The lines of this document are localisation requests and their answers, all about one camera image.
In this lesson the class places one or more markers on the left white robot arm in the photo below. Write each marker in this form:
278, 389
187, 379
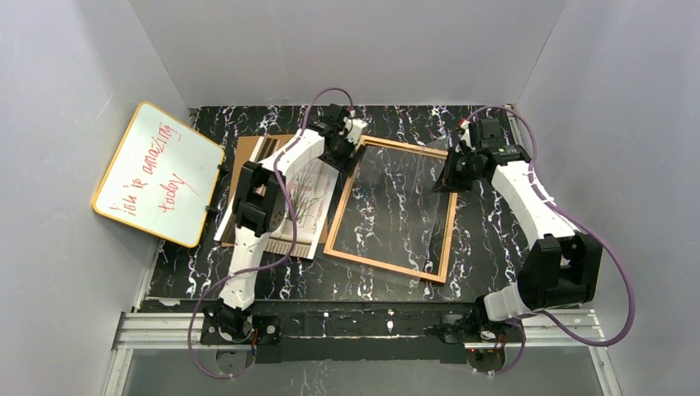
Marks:
262, 203

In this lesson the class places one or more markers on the aluminium rail base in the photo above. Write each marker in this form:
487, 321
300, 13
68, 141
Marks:
381, 352

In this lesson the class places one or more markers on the brown cardboard backing board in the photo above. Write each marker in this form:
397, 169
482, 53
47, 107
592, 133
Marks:
243, 147

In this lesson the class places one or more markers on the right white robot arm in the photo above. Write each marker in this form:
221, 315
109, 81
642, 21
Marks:
562, 264

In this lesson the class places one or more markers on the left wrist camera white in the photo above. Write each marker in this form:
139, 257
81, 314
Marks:
354, 128

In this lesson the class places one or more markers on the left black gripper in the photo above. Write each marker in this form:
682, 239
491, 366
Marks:
339, 153

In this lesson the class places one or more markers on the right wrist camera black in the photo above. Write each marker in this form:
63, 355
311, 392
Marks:
484, 138

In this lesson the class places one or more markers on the transparent plastic sheet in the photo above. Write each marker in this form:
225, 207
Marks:
383, 213

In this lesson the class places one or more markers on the whiteboard with red writing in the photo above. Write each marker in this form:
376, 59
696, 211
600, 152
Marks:
162, 177

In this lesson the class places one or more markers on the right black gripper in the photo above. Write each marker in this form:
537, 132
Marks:
453, 172

